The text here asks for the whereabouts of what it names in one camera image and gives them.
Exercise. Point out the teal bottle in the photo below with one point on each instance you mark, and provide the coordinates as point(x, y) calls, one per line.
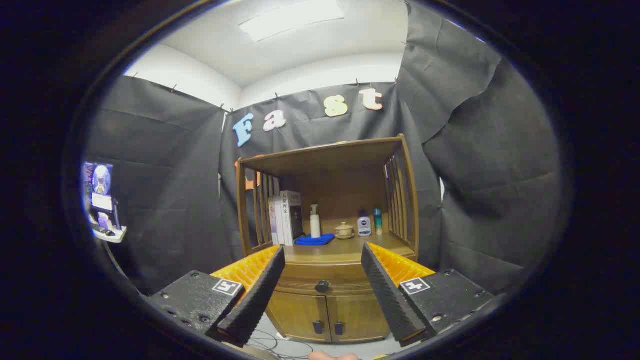
point(378, 222)

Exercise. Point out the computer monitor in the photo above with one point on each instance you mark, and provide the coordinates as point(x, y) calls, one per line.
point(101, 185)

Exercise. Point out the white shelf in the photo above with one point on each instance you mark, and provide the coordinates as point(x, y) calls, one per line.
point(112, 235)

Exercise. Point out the ceiling light panel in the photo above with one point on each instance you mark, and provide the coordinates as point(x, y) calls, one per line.
point(290, 20)

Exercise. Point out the grey portrait cover book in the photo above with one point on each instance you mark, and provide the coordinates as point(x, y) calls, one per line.
point(292, 217)

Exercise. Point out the wooden cabinet door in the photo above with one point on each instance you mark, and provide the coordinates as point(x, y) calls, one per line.
point(357, 317)
point(300, 315)

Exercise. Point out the wooden cabinet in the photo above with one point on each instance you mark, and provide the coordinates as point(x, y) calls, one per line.
point(325, 155)

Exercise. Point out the white lotion bottle blue cap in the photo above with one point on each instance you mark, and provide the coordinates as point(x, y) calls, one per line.
point(364, 227)

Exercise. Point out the wooden countertop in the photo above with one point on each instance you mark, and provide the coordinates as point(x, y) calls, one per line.
point(345, 250)

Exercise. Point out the blue cloth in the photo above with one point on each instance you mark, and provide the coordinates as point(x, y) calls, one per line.
point(315, 240)

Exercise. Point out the wooden drawer with black knob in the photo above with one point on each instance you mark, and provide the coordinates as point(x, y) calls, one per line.
point(307, 275)

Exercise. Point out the white and purple book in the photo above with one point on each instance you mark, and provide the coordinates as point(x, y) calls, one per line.
point(272, 222)

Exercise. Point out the white pump bottle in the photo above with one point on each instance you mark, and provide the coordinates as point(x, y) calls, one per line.
point(315, 227)

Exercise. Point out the lidded ceramic teacup with saucer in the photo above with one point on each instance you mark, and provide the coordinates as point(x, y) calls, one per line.
point(344, 231)

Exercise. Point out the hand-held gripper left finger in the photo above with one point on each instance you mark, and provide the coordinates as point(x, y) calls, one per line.
point(255, 305)

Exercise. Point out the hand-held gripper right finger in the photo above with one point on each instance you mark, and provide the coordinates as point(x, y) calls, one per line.
point(390, 300)

